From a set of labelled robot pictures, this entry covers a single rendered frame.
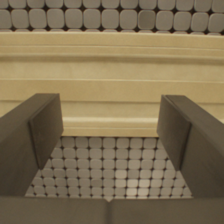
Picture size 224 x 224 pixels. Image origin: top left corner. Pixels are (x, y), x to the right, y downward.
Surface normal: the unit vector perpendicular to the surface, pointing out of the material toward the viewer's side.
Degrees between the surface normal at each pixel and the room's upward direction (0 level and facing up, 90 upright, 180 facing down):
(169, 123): 90
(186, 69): 11
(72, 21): 0
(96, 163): 0
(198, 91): 0
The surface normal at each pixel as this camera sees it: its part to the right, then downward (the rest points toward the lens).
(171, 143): -1.00, -0.01
